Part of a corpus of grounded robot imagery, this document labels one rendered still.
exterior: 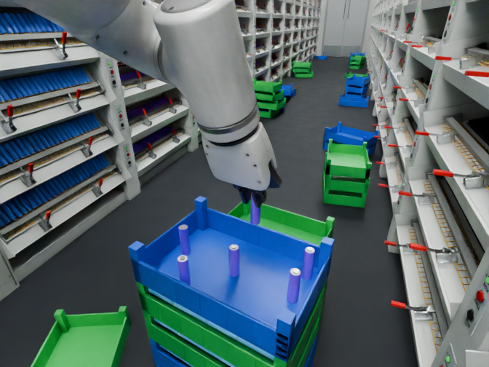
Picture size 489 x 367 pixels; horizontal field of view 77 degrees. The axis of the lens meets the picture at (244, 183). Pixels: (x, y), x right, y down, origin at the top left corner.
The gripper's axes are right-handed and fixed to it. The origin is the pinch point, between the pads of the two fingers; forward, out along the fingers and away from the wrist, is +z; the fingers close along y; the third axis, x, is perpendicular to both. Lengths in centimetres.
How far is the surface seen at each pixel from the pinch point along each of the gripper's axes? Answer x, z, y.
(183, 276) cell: -16.6, 5.3, -6.2
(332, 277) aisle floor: 18, 69, 8
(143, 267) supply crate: -18.7, 2.9, -12.5
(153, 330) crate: -25.9, 18.5, -13.5
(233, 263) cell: -10.4, 7.9, -0.5
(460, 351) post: -4.6, 23.2, 37.4
